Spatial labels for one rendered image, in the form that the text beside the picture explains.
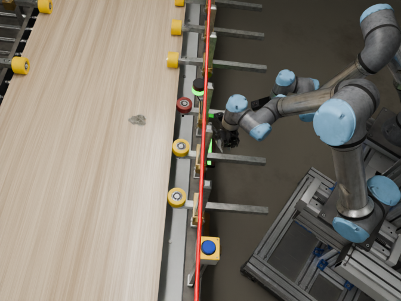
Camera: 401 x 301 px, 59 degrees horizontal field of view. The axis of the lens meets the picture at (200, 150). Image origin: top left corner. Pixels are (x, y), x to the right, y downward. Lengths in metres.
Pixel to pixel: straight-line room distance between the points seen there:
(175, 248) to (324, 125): 0.99
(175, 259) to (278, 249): 0.78
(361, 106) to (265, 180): 1.71
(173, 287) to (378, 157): 1.12
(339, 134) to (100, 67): 1.30
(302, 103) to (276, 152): 1.57
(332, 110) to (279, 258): 1.41
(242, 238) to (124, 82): 1.28
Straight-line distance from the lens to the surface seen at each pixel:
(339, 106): 1.03
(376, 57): 1.43
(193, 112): 1.82
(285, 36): 3.74
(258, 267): 2.21
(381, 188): 1.38
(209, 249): 1.13
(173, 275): 1.72
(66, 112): 1.80
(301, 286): 2.27
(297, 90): 1.68
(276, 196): 2.66
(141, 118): 1.73
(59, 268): 1.49
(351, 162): 1.13
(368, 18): 1.51
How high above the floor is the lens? 2.31
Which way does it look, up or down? 59 degrees down
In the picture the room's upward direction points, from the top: 12 degrees clockwise
